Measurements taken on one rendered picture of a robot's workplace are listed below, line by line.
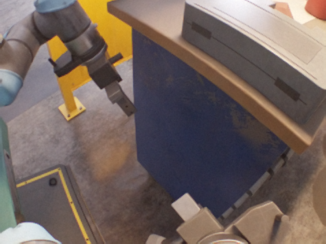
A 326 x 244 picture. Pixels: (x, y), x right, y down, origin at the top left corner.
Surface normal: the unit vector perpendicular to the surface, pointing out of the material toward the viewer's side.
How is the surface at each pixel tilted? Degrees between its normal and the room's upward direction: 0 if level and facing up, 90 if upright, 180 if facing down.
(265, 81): 90
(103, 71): 83
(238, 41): 90
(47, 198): 0
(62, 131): 0
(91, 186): 0
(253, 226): 25
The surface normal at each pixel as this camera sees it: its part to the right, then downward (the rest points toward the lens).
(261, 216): -0.19, -0.32
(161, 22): 0.06, -0.63
